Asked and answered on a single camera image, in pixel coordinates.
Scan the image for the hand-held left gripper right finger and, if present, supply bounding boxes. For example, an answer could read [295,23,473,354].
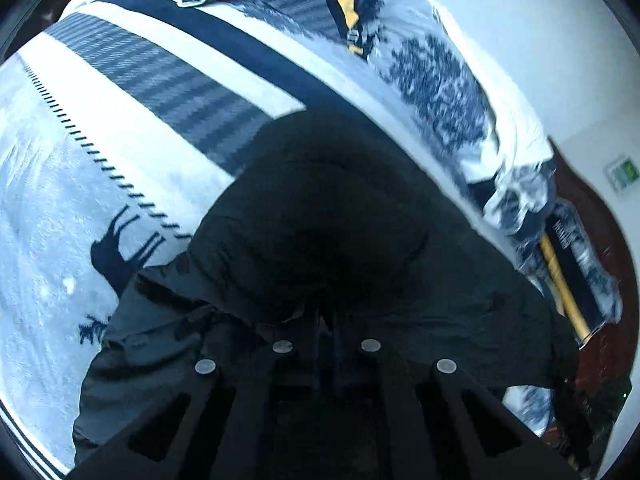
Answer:
[331,309,586,480]

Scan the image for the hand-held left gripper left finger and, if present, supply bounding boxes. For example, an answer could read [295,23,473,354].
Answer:
[65,307,322,480]

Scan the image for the black puffer jacket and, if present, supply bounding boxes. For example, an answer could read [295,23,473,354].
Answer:
[72,109,581,467]

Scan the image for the flat-lying yellow stripe pillow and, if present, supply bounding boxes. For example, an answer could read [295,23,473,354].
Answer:
[515,199,624,352]

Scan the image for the deer print striped bed sheet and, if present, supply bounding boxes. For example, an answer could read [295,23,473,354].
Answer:
[0,0,553,480]

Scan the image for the dark wooden headboard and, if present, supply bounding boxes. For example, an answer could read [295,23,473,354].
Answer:
[542,137,637,480]

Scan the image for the crumpled tree print quilt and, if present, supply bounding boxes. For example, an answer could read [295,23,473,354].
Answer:
[145,0,558,241]

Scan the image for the white wall thermostat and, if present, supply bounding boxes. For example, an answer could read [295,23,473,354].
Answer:
[604,157,640,192]

